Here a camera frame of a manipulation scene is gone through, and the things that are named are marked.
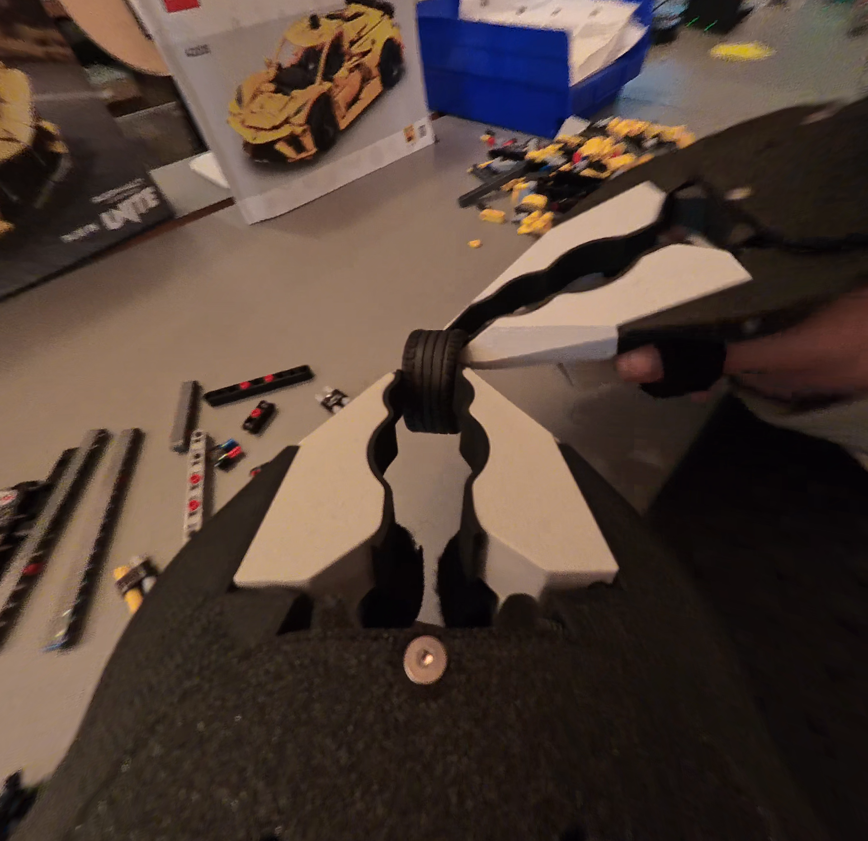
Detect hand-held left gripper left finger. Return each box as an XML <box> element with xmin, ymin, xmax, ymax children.
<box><xmin>232</xmin><ymin>372</ymin><xmax>402</xmax><ymax>628</ymax></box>

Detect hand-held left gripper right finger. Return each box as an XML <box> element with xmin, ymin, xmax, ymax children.
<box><xmin>460</xmin><ymin>369</ymin><xmax>619</xmax><ymax>628</ymax></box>

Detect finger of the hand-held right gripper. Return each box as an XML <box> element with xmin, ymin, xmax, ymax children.
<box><xmin>444</xmin><ymin>182</ymin><xmax>670</xmax><ymax>341</ymax></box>
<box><xmin>464</xmin><ymin>243</ymin><xmax>755</xmax><ymax>372</ymax></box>

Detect pile of toy bricks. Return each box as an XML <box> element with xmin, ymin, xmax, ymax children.
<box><xmin>458</xmin><ymin>115</ymin><xmax>697</xmax><ymax>240</ymax></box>

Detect black toy wheel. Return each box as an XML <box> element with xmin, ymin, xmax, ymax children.
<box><xmin>401</xmin><ymin>329</ymin><xmax>470</xmax><ymax>435</ymax></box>

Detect grey desk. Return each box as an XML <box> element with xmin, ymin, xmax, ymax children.
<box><xmin>0</xmin><ymin>0</ymin><xmax>868</xmax><ymax>788</ymax></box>

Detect person's right hand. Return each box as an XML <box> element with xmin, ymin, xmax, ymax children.
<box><xmin>616</xmin><ymin>304</ymin><xmax>868</xmax><ymax>409</ymax></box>

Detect light grey long toy beam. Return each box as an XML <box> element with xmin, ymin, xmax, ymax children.
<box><xmin>182</xmin><ymin>430</ymin><xmax>213</xmax><ymax>545</ymax></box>

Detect black beam two red pins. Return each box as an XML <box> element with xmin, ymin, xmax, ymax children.
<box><xmin>203</xmin><ymin>365</ymin><xmax>316</xmax><ymax>408</ymax></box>

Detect short grey beam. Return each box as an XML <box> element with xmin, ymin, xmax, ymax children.
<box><xmin>170</xmin><ymin>380</ymin><xmax>203</xmax><ymax>454</ymax></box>

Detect black device green light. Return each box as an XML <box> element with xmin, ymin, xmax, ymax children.
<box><xmin>684</xmin><ymin>0</ymin><xmax>745</xmax><ymax>36</ymax></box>

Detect blue plastic bin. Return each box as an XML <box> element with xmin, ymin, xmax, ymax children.
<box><xmin>415</xmin><ymin>0</ymin><xmax>656</xmax><ymax>141</ymax></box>

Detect tiny yellow black blue brick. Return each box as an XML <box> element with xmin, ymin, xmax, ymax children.
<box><xmin>112</xmin><ymin>554</ymin><xmax>161</xmax><ymax>615</ymax></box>

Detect dark grey long toy beam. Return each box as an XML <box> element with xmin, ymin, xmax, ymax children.
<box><xmin>46</xmin><ymin>429</ymin><xmax>145</xmax><ymax>652</ymax></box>

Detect folded white instruction sheets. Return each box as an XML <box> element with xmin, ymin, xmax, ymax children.
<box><xmin>458</xmin><ymin>0</ymin><xmax>650</xmax><ymax>84</ymax></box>

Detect black perforated armrest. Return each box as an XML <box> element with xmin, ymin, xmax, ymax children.
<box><xmin>647</xmin><ymin>400</ymin><xmax>868</xmax><ymax>841</ymax></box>

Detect long black beam red pins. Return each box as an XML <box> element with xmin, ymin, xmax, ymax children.
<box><xmin>0</xmin><ymin>429</ymin><xmax>111</xmax><ymax>645</ymax></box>

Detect black double toy beam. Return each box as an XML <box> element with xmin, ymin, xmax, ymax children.
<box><xmin>0</xmin><ymin>448</ymin><xmax>77</xmax><ymax>584</ymax></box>

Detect white booklet yellow car picture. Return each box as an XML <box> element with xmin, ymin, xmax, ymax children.
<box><xmin>112</xmin><ymin>0</ymin><xmax>437</xmax><ymax>225</ymax></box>

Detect white flat board base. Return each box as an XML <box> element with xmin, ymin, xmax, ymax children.
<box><xmin>190</xmin><ymin>152</ymin><xmax>233</xmax><ymax>191</ymax></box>

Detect dark toy car box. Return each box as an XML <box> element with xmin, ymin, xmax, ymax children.
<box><xmin>0</xmin><ymin>0</ymin><xmax>175</xmax><ymax>301</ymax></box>

